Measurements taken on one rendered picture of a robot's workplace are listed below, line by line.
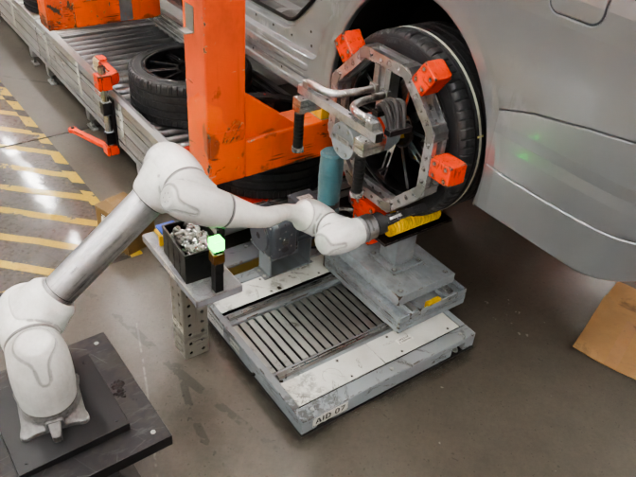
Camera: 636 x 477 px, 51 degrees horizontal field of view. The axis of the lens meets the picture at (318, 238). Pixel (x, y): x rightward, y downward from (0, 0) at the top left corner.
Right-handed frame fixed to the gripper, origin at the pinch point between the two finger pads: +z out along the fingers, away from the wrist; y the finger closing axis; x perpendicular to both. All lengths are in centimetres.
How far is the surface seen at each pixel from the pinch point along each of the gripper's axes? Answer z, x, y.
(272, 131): -18, 50, -44
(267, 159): -21, 41, -50
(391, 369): -16, -51, -28
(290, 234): -23, 10, -51
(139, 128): -39, 89, -128
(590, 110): 5, 6, 73
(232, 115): -37, 57, -34
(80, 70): -39, 147, -186
